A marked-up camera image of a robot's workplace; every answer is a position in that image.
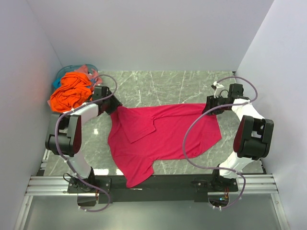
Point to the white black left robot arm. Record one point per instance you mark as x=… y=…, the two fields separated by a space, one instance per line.
x=64 y=135

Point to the pink t shirt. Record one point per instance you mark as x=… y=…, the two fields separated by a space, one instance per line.
x=91 y=73

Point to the red t shirt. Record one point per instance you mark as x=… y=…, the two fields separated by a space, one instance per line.
x=140 y=136

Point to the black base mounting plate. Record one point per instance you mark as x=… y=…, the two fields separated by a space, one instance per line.
x=120 y=195

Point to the blue garment in basket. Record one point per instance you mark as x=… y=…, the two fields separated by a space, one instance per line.
x=57 y=83

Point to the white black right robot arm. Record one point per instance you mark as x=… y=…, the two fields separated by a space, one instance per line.
x=253 y=137

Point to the aluminium frame rail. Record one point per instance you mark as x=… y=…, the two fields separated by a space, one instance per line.
x=56 y=185

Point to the orange t shirt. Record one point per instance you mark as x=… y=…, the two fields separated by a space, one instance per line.
x=69 y=93

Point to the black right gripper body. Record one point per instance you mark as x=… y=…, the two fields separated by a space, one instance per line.
x=215 y=102

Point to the teal plastic laundry basket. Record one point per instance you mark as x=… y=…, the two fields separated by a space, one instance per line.
x=72 y=72

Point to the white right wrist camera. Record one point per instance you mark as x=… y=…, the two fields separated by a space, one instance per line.
x=218 y=88

